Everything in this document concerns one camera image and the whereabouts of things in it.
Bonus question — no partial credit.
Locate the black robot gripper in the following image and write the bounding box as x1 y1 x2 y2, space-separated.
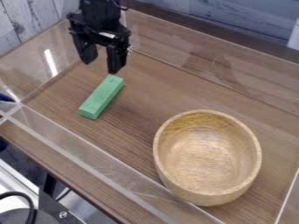
66 0 130 74

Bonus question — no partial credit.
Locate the green rectangular block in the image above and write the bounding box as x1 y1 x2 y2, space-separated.
78 74 125 120

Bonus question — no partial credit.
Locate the light brown wooden bowl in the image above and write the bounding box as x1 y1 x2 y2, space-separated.
153 109 262 207

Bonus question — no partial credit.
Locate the black table leg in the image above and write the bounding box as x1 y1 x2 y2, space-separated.
42 174 57 197

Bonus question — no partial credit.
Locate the clear acrylic tray enclosure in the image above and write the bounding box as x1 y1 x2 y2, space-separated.
0 10 299 224

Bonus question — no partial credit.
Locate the black metal bracket with screw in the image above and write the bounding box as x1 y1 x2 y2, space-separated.
34 191 86 224

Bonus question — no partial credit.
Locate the black cable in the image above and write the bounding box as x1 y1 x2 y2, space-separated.
0 191 37 224

